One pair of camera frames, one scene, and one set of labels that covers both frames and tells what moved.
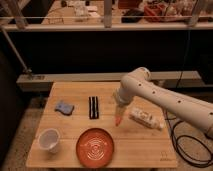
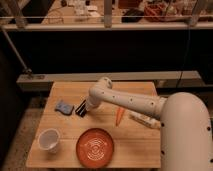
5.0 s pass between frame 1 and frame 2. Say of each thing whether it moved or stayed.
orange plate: stayed
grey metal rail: stayed
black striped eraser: moved
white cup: stayed
